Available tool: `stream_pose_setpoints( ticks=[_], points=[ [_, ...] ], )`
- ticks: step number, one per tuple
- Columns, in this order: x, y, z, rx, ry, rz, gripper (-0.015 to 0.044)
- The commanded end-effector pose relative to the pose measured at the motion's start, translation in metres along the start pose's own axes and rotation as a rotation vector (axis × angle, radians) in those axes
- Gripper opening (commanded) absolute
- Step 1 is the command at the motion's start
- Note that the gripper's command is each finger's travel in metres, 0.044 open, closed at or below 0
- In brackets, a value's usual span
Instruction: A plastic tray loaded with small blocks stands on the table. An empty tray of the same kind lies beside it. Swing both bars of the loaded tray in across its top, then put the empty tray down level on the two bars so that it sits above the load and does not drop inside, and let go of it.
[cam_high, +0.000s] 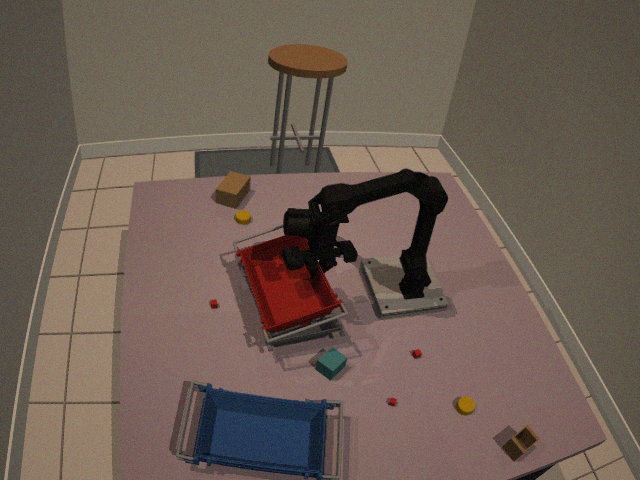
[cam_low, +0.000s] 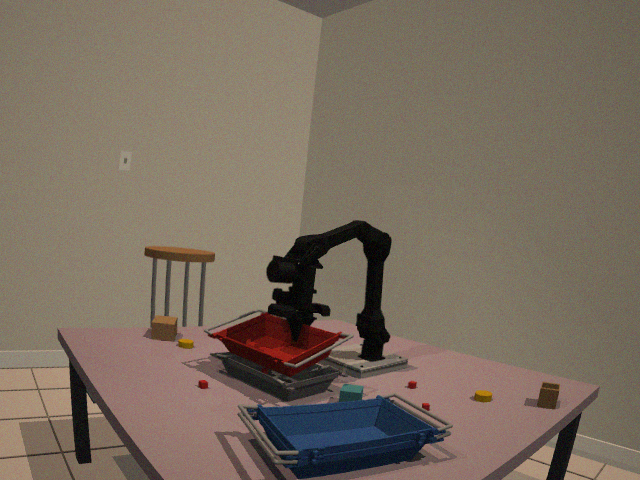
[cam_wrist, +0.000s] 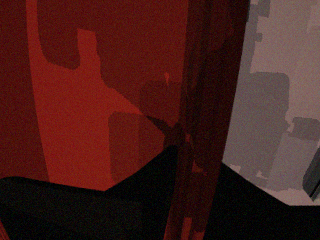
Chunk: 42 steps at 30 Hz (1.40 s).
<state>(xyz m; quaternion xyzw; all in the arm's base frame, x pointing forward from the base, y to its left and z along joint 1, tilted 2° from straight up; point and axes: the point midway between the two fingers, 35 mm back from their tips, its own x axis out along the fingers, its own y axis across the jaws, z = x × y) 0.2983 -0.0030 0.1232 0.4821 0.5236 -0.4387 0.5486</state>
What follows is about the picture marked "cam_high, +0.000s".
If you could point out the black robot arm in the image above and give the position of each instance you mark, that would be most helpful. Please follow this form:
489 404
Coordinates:
339 200

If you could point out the yellow cylinder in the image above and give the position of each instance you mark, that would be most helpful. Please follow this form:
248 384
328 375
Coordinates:
465 406
243 217

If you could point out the teal cube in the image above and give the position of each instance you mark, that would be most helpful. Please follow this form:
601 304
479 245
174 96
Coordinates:
331 363

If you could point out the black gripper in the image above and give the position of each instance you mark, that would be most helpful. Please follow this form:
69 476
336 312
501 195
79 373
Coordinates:
321 250

